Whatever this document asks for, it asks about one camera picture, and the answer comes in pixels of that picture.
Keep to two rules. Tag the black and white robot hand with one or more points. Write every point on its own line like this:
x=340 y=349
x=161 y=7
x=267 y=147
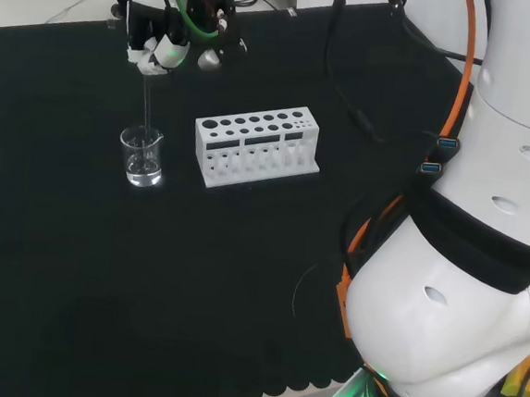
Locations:
x=141 y=16

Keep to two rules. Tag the clear glass rod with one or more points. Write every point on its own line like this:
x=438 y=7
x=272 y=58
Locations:
x=147 y=104

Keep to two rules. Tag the clear glass beaker with water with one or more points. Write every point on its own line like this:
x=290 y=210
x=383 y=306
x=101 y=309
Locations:
x=140 y=169

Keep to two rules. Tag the white test tube rack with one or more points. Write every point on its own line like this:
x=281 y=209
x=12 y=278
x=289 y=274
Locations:
x=252 y=132

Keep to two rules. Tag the small clear plastic block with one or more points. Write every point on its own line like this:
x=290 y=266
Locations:
x=111 y=23

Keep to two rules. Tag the grey tape piece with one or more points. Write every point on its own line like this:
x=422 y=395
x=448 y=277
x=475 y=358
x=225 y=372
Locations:
x=290 y=12

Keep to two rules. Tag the black bench cloth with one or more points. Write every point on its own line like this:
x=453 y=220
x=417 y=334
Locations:
x=101 y=263

